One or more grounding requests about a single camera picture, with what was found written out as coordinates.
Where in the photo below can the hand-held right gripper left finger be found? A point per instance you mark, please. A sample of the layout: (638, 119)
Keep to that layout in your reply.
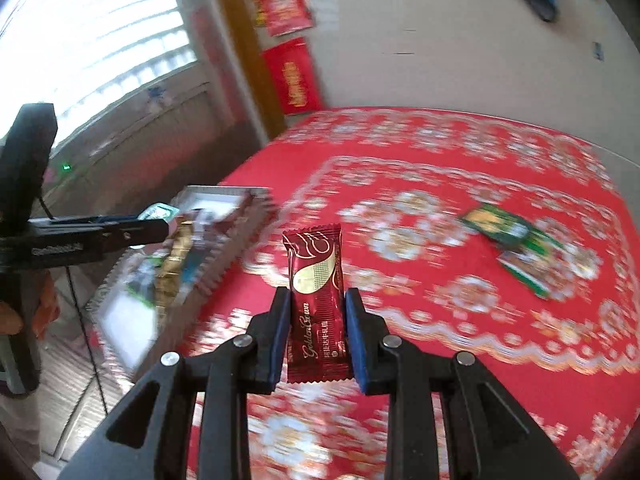
(280, 342)

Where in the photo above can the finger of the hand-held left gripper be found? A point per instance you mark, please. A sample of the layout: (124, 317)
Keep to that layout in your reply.
(100, 240)
(115, 219)

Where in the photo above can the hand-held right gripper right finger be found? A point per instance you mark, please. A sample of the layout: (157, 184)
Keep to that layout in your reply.
(357, 347)

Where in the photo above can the green lid jelly cup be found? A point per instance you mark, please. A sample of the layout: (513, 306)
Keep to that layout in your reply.
(157, 212)

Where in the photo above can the dark red gold-oval snack packet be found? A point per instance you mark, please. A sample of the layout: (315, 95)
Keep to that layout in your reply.
(315, 305)

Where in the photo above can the striped-sided paper tray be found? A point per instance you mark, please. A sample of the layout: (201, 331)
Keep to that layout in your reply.
(125, 325)

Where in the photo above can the person's left forearm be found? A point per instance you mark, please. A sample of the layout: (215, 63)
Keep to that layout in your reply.
(17, 425)

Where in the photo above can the person's left hand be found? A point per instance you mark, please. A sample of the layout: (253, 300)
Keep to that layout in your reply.
(47, 310)

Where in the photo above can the bright window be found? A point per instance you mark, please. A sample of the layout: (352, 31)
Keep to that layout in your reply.
(90, 35)

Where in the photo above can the dark green snack packet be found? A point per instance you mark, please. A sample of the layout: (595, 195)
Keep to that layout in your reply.
(495, 222)

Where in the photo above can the green clear cookie packet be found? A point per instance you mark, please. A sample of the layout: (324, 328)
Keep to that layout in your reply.
(535, 265)

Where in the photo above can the red floral tablecloth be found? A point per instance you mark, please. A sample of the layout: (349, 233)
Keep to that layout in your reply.
(450, 160)

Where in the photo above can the wooden door frame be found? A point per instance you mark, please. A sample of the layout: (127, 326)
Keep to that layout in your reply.
(245, 50)

